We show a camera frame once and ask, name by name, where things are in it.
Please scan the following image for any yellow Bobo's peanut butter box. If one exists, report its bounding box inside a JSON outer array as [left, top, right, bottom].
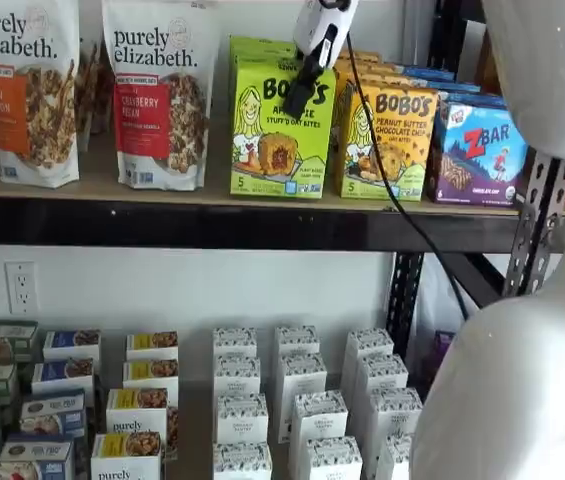
[[334, 48, 382, 66], [334, 81, 440, 203], [334, 60, 404, 92]]

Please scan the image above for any granola bag red label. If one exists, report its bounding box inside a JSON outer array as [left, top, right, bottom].
[[100, 0, 222, 193]]

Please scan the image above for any blue label granola box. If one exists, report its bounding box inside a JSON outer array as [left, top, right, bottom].
[[30, 358, 96, 401], [19, 389, 88, 440], [42, 328, 103, 367], [0, 433, 76, 480]]

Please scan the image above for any blue purple Zbar box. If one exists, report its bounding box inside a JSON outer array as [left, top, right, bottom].
[[425, 100, 532, 207], [400, 63, 484, 94], [435, 88, 512, 109]]

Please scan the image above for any granola bag orange label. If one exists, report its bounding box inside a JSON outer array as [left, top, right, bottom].
[[0, 0, 82, 190], [75, 38, 114, 153]]

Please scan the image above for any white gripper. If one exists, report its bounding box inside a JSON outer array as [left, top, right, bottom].
[[281, 0, 360, 115]]

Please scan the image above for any white wall outlet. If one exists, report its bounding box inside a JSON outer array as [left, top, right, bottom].
[[4, 261, 39, 315]]

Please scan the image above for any purple cookie box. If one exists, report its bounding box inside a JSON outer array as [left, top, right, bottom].
[[425, 329, 458, 387]]

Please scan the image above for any brown snack box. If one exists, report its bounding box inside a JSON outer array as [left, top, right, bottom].
[[475, 27, 504, 97]]

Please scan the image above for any yellow label granola box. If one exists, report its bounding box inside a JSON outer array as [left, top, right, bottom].
[[105, 388, 170, 437], [125, 330, 180, 363], [90, 431, 164, 480], [121, 358, 180, 397]]

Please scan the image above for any white patterned pantry box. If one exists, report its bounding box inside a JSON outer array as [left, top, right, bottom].
[[216, 393, 270, 446], [212, 355, 262, 399], [345, 327, 395, 372], [376, 431, 417, 480], [303, 436, 364, 480], [276, 352, 328, 402], [288, 390, 349, 452], [367, 386, 424, 442], [355, 354, 410, 402], [211, 326, 259, 359], [212, 441, 274, 480], [273, 325, 320, 359]]

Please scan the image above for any black cable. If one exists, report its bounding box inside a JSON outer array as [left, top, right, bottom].
[[317, 0, 469, 321]]

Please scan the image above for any white teal plastic sheet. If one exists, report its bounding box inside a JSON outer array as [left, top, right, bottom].
[[419, 254, 479, 332]]

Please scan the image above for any black metal shelf rack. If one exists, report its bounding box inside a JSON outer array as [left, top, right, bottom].
[[0, 0, 565, 364]]

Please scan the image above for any green Bobo's apple pie box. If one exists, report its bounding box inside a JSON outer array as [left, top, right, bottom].
[[230, 63, 338, 199], [228, 34, 300, 57], [230, 48, 308, 151]]

